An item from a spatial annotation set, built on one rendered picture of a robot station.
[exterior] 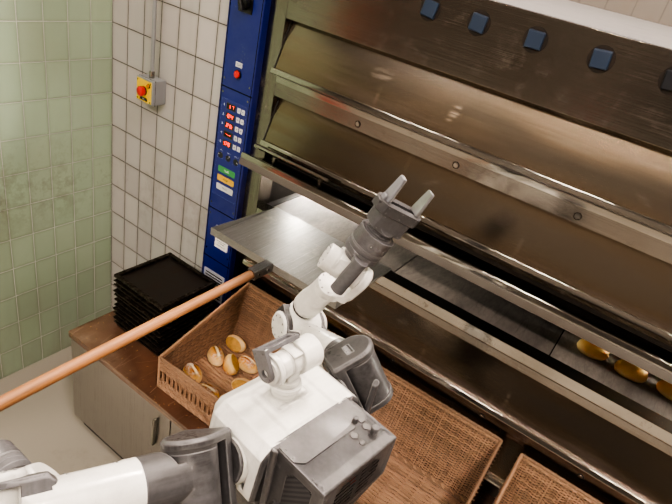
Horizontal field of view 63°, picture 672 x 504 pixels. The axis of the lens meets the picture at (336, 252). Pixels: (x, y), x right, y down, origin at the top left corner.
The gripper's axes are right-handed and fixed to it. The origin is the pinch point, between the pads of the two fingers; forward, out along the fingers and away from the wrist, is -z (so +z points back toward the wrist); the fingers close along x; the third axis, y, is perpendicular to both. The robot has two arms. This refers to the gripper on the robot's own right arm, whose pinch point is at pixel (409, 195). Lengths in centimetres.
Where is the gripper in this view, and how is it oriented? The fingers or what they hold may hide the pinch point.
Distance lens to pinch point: 120.1
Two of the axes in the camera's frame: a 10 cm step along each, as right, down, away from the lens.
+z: -5.8, 7.0, 4.3
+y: -2.3, -6.4, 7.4
